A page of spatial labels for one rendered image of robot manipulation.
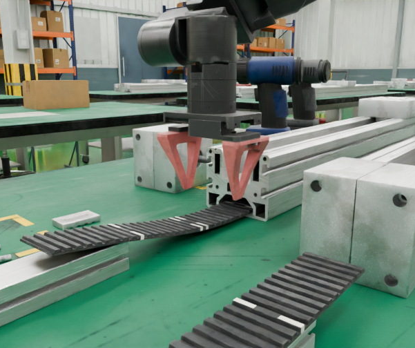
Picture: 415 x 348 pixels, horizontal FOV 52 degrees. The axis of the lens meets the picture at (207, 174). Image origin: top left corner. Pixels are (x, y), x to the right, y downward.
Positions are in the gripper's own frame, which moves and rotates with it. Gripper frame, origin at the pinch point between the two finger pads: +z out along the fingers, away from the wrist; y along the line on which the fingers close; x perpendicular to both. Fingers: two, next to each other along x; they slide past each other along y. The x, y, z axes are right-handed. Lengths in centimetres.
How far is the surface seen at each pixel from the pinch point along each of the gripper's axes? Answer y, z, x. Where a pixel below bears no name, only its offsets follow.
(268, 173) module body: -4.9, -1.5, -5.3
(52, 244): -0.4, 0.4, 21.8
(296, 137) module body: 2.1, -3.1, -25.6
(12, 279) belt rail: -1.2, 1.7, 25.7
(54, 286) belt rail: -1.2, 3.7, 22.3
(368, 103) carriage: 3, -7, -62
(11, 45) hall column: 520, -50, -241
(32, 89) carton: 184, -6, -80
